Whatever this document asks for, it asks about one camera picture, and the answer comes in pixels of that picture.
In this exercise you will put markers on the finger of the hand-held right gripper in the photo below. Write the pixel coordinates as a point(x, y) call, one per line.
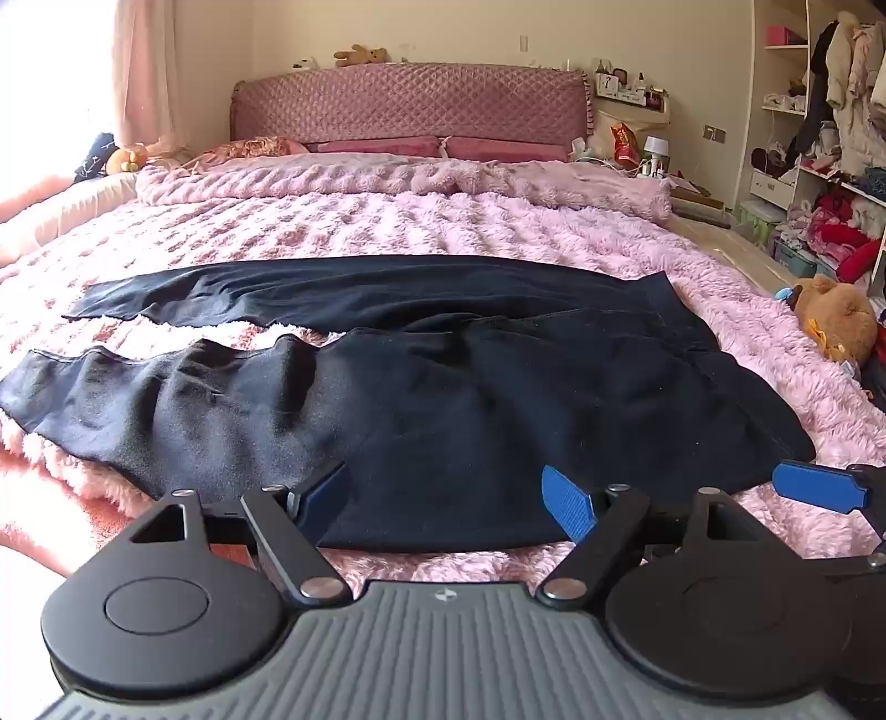
point(820, 484)

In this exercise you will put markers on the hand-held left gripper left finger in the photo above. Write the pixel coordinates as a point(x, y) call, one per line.
point(324, 497)

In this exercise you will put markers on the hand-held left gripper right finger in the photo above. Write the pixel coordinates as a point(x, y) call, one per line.
point(569, 504)

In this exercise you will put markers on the black pants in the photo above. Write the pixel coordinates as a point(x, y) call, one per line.
point(443, 388)

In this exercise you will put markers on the large brown plush bear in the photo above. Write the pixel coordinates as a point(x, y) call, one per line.
point(834, 320)

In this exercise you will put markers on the green storage box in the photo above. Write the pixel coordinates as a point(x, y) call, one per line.
point(761, 223)

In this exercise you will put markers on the pink fluffy blanket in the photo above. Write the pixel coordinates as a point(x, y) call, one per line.
point(484, 221)

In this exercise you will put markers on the pale pink fleece blanket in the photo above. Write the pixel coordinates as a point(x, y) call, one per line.
point(401, 176)

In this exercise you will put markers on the dark pink pillow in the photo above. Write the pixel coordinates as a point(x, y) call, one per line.
point(377, 147)
point(509, 149)

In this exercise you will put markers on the floral pink pillow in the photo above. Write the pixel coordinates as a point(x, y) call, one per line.
point(256, 147)

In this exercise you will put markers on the white open wardrobe shelving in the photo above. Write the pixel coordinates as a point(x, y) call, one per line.
point(782, 124)

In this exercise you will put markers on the white table lamp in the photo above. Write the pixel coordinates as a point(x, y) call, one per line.
point(656, 151)

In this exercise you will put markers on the red snack bag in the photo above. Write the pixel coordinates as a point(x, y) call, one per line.
point(625, 142)

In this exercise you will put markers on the white duvet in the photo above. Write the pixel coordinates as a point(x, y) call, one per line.
point(62, 208)

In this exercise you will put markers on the orange pumpkin plush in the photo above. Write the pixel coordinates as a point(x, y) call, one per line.
point(128, 158)

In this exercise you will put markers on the hanging clothes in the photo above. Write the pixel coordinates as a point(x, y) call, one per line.
point(848, 90)

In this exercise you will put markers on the pink quilted headboard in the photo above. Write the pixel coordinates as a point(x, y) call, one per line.
point(412, 104)

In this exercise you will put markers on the dark blue cloth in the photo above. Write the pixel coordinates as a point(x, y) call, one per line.
point(95, 156)

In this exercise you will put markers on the white bedside shelf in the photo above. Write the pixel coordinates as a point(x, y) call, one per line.
point(631, 93)

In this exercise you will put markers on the small white plush toy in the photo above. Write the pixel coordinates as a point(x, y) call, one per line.
point(304, 64)

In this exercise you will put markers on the small tan teddy bear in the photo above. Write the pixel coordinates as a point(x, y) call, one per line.
point(361, 55)

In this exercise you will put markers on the pink box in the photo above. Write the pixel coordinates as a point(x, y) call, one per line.
point(782, 34)

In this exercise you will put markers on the pink curtain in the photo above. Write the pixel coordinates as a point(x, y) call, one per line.
point(142, 69)

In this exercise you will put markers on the wall switch plate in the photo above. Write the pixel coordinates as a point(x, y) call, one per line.
point(714, 133)

